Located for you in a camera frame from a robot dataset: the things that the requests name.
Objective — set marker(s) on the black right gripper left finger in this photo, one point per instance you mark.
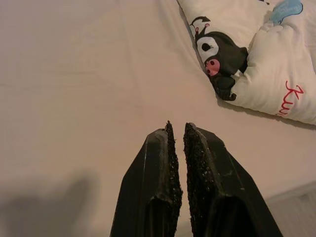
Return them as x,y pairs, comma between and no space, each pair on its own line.
148,192

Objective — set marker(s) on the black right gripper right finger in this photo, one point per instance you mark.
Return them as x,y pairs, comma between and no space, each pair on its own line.
222,197

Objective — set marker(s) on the cream cartoon print blanket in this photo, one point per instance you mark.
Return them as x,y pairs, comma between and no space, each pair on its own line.
271,69

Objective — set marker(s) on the bed with beige sheet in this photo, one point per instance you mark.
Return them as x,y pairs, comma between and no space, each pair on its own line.
86,74

